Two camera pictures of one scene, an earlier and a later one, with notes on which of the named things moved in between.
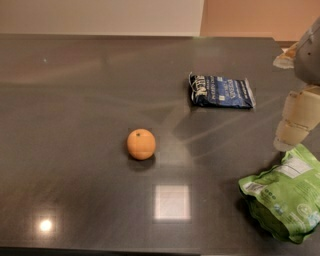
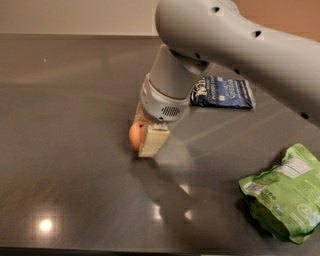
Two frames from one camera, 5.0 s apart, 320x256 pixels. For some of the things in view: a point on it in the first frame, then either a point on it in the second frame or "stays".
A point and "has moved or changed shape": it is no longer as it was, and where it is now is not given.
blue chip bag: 214,91 stays
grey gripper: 308,58 -> 159,107
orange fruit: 141,144 has moved or changed shape
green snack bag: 285,199 stays
